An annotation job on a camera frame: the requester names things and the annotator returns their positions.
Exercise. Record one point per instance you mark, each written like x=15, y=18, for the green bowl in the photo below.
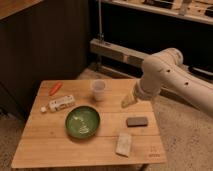
x=82, y=122

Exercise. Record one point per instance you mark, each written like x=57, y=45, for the orange carrot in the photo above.
x=55, y=88

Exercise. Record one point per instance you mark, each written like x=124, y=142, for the dark wooden cabinet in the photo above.
x=48, y=41

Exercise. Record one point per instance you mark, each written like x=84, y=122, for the wooden folding table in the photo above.
x=44, y=142

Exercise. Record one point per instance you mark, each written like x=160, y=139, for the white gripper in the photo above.
x=141, y=91

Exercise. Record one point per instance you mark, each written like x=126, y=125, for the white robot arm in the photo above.
x=163, y=69

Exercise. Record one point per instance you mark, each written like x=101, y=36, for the wooden shelf rack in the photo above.
x=142, y=33

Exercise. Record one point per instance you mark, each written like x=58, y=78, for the clear plastic cup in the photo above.
x=98, y=89

